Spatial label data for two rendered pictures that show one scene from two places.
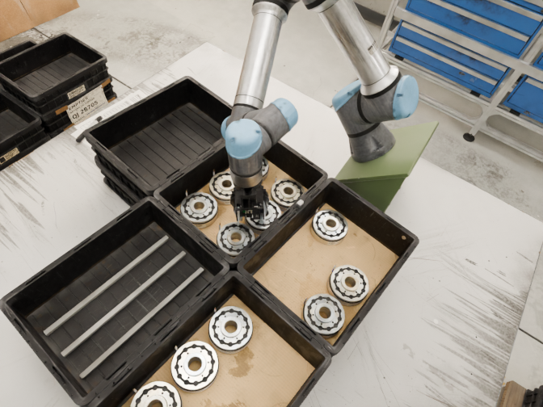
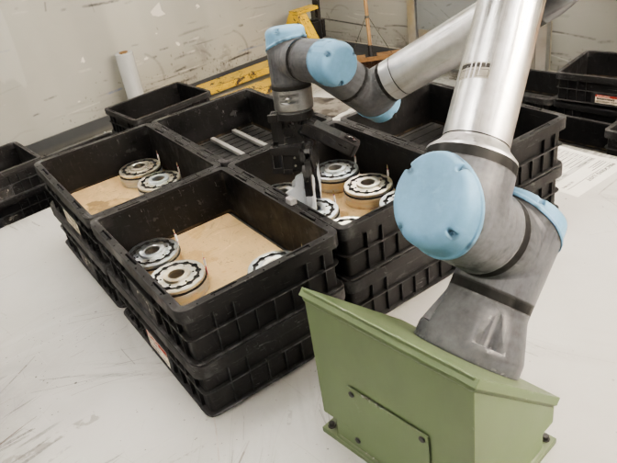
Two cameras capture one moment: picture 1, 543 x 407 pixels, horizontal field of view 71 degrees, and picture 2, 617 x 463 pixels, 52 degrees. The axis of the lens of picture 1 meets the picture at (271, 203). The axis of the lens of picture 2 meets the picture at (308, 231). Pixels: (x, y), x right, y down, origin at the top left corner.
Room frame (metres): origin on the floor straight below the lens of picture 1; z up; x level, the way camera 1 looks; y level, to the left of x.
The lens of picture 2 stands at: (1.08, -0.97, 1.47)
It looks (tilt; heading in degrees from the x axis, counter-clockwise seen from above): 31 degrees down; 117
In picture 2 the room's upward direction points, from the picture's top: 9 degrees counter-clockwise
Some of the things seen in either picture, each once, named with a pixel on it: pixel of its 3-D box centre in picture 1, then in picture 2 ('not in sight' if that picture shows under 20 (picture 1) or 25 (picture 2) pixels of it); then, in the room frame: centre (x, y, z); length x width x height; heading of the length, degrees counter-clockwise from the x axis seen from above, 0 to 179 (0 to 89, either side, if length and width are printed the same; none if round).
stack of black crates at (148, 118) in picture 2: not in sight; (170, 145); (-0.73, 1.29, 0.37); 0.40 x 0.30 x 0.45; 64
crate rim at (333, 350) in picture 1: (331, 254); (206, 231); (0.48, -0.17, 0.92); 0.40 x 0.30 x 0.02; 148
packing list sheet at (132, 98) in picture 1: (124, 122); (545, 163); (0.98, 0.60, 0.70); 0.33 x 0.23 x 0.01; 154
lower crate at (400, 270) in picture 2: not in sight; (347, 238); (0.63, 0.08, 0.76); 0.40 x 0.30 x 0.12; 148
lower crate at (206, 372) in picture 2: not in sight; (224, 302); (0.48, -0.17, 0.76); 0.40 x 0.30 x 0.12; 148
